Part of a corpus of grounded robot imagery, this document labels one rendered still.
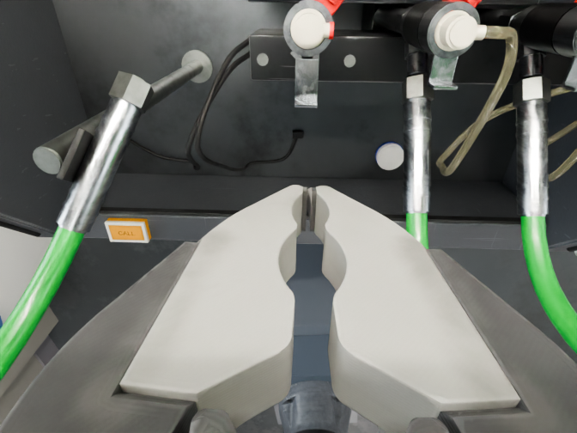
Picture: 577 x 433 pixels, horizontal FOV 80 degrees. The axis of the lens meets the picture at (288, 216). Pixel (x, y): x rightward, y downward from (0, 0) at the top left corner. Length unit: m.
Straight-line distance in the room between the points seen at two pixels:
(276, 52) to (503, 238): 0.36
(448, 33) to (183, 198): 0.38
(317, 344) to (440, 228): 0.43
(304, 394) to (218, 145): 0.50
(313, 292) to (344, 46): 0.63
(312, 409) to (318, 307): 0.21
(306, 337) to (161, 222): 0.46
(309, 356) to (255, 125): 0.49
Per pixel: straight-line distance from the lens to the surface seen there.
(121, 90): 0.23
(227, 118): 0.52
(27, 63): 0.52
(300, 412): 0.76
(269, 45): 0.34
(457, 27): 0.22
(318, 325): 0.80
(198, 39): 0.51
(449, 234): 0.49
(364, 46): 0.35
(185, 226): 0.47
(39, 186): 0.51
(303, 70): 0.22
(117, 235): 0.50
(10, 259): 1.55
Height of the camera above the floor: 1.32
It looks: 58 degrees down
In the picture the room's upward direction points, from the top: 176 degrees counter-clockwise
